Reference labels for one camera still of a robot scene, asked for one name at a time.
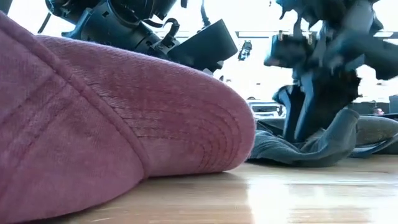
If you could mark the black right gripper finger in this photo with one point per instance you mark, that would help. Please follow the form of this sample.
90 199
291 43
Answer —
323 99
290 112

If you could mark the grey baseball cap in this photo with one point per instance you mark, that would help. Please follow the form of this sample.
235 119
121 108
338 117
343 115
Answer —
311 152

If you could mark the maroon baseball cap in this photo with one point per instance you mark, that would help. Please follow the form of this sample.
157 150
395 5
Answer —
93 124

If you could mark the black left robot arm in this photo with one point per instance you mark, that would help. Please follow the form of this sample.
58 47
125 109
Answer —
109 25

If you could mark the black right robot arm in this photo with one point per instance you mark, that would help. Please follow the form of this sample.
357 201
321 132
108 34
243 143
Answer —
367 53

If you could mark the black ceiling spotlight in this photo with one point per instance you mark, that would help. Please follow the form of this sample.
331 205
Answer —
245 49

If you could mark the black partition wall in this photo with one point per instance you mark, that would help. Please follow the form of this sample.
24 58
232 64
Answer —
393 104

